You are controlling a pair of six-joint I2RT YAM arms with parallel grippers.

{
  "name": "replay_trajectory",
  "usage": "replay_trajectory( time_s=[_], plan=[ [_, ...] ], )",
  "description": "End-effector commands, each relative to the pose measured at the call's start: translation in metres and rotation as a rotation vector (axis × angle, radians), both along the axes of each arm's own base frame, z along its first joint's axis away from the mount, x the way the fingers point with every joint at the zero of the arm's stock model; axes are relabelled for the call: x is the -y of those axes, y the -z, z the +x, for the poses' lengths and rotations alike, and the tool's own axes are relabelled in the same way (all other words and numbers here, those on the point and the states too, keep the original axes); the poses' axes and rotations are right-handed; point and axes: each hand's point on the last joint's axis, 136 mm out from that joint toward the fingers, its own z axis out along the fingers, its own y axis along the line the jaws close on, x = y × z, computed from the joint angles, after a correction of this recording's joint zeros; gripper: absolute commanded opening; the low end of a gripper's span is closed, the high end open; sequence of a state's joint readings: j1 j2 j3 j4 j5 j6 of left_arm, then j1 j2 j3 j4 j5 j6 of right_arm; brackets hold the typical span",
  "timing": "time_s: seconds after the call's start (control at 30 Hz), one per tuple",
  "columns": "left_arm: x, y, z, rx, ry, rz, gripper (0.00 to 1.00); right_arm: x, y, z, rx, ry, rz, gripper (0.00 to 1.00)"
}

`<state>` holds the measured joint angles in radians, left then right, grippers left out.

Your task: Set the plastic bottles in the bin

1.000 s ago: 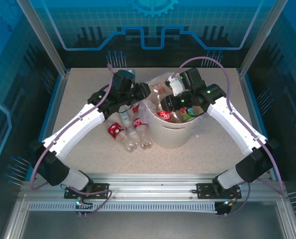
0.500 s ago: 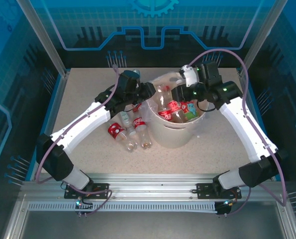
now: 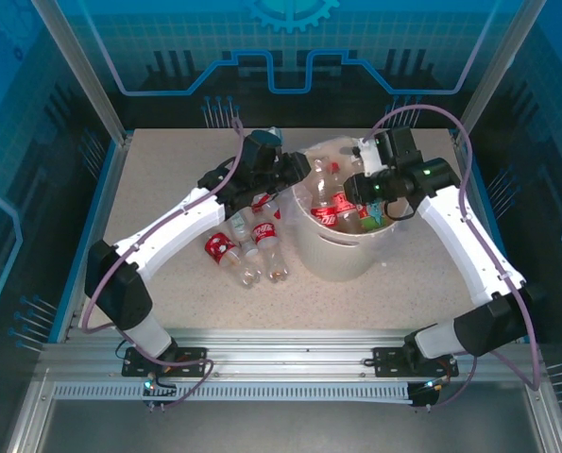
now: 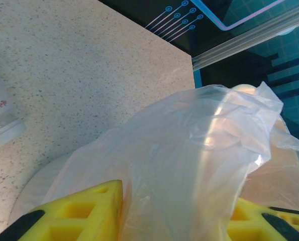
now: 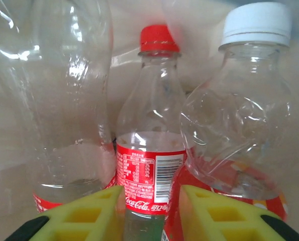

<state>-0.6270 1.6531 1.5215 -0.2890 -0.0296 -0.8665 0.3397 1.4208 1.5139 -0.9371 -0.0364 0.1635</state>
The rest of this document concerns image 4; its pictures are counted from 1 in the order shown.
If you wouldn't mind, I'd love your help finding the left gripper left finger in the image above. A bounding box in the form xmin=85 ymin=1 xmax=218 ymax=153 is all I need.
xmin=0 ymin=179 xmax=125 ymax=241

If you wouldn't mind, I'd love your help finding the aluminium frame post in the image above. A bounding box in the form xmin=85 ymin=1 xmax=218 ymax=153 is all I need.
xmin=190 ymin=1 xmax=299 ymax=71

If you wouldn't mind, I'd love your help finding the cream plastic bin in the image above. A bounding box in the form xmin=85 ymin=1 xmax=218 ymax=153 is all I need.
xmin=8 ymin=84 xmax=299 ymax=241

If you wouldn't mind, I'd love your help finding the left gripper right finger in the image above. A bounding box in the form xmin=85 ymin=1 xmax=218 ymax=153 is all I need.
xmin=226 ymin=197 xmax=299 ymax=241

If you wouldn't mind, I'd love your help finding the clear plastic bin liner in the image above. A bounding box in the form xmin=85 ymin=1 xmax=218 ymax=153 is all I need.
xmin=42 ymin=80 xmax=299 ymax=241

